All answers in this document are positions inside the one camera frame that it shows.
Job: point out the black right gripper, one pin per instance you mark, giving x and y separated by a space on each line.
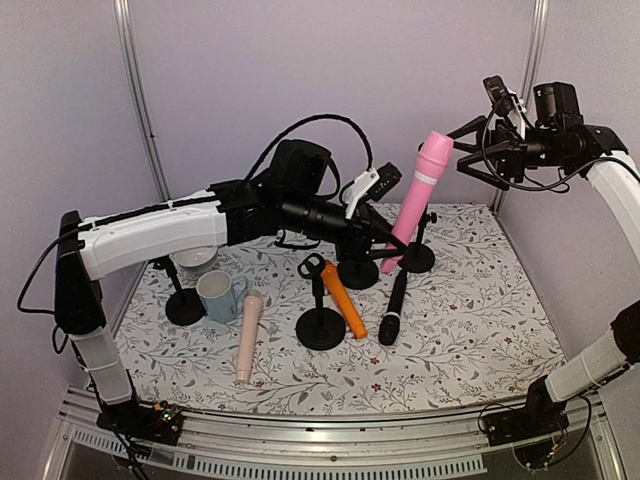
501 150

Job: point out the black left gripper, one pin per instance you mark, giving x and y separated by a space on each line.
361 231

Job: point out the pink microphone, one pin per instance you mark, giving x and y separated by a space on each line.
431 163

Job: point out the short black mic stand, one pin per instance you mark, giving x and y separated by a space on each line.
319 328

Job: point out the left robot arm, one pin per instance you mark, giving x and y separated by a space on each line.
284 196

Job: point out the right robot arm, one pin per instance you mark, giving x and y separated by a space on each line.
558 147

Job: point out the tall black mic stand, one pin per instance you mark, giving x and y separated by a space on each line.
419 258

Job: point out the middle black mic stand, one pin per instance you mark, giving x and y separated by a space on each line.
358 275

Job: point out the far left black stand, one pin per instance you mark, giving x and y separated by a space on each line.
184 307

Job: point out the orange microphone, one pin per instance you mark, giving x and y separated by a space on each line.
342 299

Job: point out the black microphone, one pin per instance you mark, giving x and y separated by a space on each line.
390 324

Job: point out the beige microphone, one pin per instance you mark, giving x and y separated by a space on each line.
253 307

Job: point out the light blue mug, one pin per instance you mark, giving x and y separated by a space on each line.
221 295

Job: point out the white ceramic bowl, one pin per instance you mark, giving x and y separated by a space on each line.
196 261

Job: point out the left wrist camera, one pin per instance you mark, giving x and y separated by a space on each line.
372 184

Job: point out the aluminium front rail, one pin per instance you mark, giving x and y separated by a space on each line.
443 444

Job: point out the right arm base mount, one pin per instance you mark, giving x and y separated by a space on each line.
540 415

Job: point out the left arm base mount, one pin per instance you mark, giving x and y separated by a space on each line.
161 423

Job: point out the left aluminium frame post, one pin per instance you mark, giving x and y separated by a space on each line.
134 76

